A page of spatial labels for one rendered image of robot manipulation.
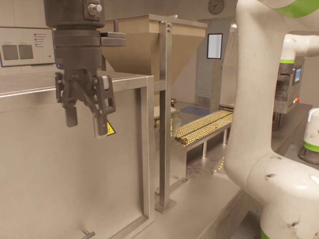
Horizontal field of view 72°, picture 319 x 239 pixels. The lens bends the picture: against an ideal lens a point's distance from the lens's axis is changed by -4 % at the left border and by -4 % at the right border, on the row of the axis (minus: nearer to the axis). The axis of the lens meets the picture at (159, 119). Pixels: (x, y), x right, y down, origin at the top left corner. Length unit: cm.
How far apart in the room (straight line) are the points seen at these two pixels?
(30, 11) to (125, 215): 424
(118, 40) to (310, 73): 494
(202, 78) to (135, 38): 529
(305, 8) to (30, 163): 60
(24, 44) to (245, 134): 428
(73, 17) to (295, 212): 54
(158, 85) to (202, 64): 530
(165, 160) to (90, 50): 58
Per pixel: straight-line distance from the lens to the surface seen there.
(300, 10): 43
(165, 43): 77
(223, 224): 112
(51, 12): 38
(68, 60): 38
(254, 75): 58
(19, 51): 456
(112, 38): 42
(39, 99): 51
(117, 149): 70
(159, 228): 90
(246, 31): 58
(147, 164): 78
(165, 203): 97
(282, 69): 129
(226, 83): 179
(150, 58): 81
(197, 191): 110
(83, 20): 37
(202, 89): 608
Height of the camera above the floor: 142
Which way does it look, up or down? 17 degrees down
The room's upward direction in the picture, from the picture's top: straight up
